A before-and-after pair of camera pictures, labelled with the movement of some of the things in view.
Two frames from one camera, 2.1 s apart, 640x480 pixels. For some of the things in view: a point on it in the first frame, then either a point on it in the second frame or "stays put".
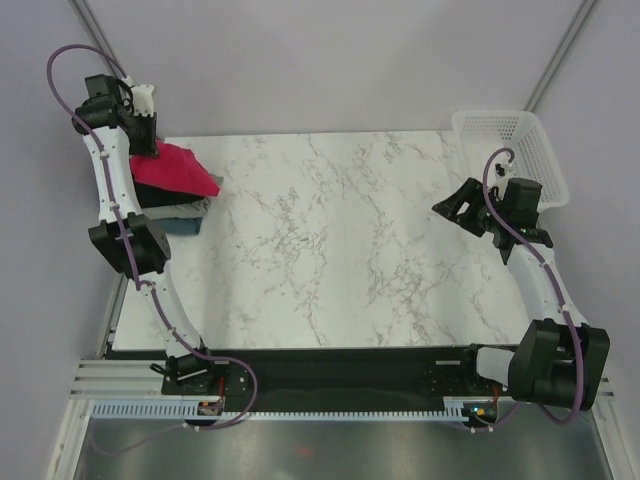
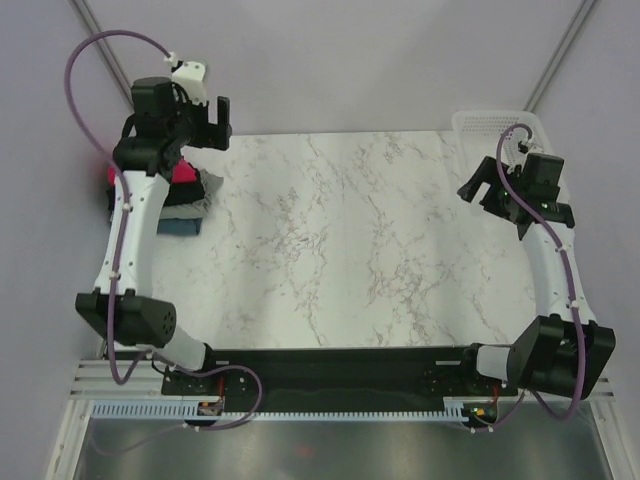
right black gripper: x=470 y=192 → x=485 y=173
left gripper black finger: x=141 y=131 → x=218 y=135
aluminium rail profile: x=119 y=380 stays put
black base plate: x=333 y=374 stays put
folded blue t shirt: x=180 y=225 stays put
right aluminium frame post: x=577 y=25 stays put
